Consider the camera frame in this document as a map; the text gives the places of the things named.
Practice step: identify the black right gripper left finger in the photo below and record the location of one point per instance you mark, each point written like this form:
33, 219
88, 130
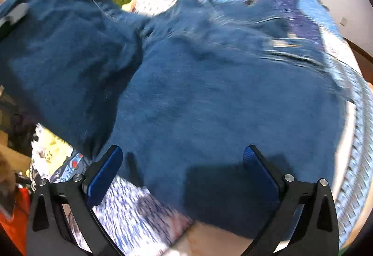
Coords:
48, 232

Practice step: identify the blue denim jeans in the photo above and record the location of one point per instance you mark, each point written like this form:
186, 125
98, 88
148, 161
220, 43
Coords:
183, 94

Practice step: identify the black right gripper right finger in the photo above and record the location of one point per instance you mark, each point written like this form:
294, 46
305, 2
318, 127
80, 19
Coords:
305, 222

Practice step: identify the orange box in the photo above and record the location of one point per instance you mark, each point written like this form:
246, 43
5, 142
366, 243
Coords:
16, 227

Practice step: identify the patchwork patterned bedspread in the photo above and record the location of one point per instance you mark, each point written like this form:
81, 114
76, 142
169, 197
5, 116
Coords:
138, 223

